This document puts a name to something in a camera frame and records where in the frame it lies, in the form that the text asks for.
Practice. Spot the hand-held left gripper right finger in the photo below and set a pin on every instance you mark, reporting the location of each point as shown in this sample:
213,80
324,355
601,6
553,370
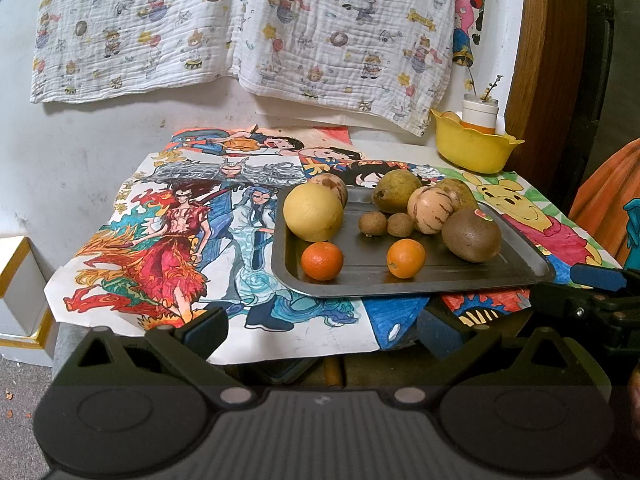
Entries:
440,334

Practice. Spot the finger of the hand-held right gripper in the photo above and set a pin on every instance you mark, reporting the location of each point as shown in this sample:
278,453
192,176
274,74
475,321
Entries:
565,305
597,276

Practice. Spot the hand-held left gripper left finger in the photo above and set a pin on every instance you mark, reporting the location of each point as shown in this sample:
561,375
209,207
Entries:
206,329

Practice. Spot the small orange tangerine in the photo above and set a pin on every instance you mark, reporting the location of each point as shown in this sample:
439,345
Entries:
406,258
322,261

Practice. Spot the brown kiwi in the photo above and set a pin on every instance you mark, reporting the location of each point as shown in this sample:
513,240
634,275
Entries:
470,237

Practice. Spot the metal tray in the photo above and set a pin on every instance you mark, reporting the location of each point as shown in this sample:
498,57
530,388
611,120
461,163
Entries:
360,260

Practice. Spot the small brown longan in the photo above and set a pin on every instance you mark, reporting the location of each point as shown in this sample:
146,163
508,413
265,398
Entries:
373,223
400,224

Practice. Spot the striped pepino melon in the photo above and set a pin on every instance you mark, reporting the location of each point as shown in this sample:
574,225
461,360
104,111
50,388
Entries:
334,185
430,210

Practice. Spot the green-brown pear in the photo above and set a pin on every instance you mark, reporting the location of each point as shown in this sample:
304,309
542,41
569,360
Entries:
462,195
392,191

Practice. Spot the large yellow citrus fruit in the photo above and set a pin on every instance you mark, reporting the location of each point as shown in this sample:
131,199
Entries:
312,212

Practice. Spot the red black coloured drawing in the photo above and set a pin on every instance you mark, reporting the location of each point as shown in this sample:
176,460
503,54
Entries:
480,305

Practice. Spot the blue coloured drawing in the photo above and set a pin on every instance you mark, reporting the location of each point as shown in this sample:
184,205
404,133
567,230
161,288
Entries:
390,325

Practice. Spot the teal cloth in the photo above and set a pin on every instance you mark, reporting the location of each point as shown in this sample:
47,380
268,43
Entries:
632,230

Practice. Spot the anime figures drawing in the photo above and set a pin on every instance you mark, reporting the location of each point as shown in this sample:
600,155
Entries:
165,260

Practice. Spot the orange cloth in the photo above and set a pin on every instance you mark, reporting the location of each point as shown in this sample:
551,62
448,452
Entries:
605,195

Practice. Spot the Winnie the Pooh cloth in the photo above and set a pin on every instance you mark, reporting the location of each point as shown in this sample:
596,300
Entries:
530,210

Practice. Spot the black-haired boy drawing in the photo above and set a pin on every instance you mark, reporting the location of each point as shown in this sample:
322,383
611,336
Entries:
370,172

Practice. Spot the yellow plastic bowl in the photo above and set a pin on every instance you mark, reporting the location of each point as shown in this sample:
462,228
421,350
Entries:
470,152

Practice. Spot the white box with gold trim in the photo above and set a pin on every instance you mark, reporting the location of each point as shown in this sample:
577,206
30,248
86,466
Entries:
25,357
15,285

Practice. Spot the orange blue cartoon drawing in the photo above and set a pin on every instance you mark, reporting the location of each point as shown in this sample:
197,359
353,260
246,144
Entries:
240,142

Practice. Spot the white and orange jar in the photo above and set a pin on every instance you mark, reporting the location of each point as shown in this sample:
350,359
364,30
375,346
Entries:
480,112

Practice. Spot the cartoon drawing with red corner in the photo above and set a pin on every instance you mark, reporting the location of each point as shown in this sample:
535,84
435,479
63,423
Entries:
330,152

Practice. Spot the thin budding twig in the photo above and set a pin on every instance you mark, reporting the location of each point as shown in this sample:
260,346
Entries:
492,87

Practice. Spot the pale yellow fruit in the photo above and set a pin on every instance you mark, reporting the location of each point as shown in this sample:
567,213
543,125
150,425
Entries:
451,116

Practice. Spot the white printed muslin blanket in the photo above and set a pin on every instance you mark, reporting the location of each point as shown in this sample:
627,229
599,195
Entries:
350,35
135,25

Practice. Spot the wooden door frame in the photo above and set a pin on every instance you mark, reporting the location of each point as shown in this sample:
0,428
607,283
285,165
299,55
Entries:
545,60

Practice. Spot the colourful wall poster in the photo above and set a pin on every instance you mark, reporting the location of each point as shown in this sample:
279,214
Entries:
462,52

